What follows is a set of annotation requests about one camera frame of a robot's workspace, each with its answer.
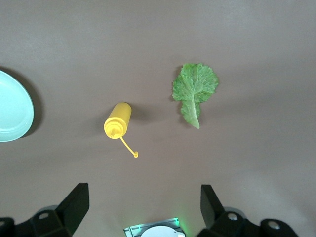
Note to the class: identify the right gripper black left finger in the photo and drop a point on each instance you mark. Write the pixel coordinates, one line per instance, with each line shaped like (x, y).
(61, 222)

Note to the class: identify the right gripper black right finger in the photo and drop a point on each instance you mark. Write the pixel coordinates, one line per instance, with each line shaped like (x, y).
(222, 224)

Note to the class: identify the yellow squeeze bottle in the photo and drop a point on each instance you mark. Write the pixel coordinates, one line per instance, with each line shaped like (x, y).
(118, 118)

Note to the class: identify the green lettuce leaf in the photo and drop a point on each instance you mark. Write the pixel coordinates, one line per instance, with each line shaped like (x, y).
(195, 86)

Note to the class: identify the mint green plate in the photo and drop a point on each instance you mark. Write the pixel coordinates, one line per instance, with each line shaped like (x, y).
(12, 108)

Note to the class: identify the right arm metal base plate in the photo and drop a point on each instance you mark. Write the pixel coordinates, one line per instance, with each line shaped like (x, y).
(132, 230)

